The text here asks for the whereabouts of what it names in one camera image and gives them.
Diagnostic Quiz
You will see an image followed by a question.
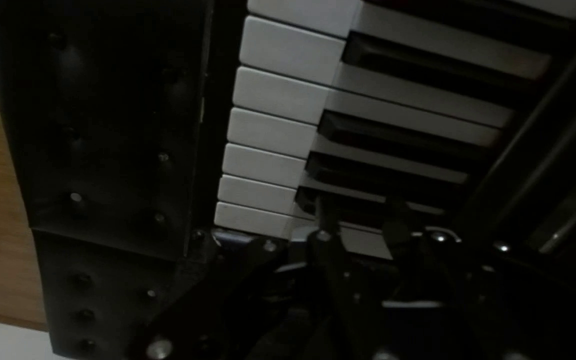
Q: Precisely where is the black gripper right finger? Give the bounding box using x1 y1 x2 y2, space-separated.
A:
365 198 576 360

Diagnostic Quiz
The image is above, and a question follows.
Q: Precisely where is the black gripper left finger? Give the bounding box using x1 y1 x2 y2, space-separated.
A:
125 195 364 360

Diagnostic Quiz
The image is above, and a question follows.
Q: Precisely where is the black and white piano keyboard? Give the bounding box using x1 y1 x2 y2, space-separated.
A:
190 0 576 269

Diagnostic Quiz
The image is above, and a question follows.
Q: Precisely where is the black tufted piano bench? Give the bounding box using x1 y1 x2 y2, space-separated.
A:
0 0 218 360

